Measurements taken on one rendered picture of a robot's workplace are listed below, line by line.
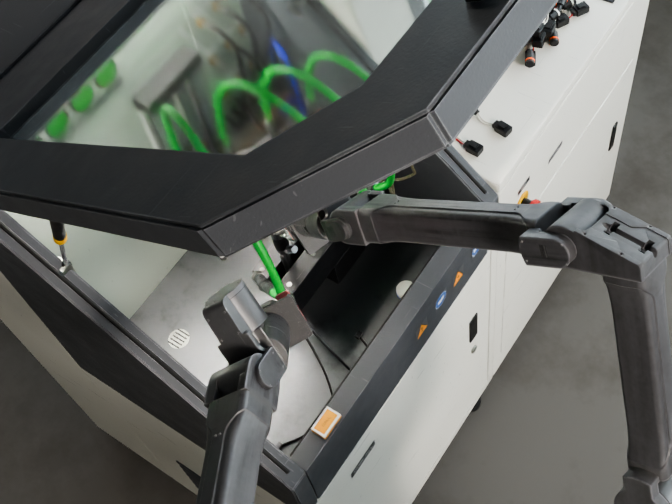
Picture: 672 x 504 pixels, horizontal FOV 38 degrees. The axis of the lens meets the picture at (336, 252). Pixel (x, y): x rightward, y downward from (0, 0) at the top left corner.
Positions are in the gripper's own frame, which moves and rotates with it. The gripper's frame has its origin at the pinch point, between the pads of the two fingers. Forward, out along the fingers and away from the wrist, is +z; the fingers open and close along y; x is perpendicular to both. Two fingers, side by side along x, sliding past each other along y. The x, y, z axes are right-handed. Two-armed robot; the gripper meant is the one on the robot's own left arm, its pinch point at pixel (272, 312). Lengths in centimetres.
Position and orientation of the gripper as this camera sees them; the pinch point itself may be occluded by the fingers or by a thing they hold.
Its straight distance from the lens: 140.8
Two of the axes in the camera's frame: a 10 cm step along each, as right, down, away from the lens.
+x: 4.9, 8.4, 2.2
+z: -0.2, -2.4, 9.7
